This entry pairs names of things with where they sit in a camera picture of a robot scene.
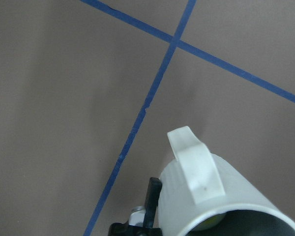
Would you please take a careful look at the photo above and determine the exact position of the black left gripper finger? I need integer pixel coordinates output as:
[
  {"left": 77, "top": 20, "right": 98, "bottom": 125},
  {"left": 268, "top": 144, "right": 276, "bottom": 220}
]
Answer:
[{"left": 143, "top": 177, "right": 162, "bottom": 228}]

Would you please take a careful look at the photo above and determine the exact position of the white mug with handle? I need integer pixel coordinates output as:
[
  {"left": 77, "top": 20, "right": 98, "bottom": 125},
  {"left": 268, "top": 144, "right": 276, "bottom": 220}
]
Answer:
[{"left": 158, "top": 126, "right": 295, "bottom": 236}]

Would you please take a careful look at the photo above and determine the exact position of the brown paper table cover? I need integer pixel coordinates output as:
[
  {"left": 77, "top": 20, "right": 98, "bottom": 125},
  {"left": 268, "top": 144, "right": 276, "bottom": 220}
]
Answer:
[{"left": 0, "top": 0, "right": 295, "bottom": 236}]

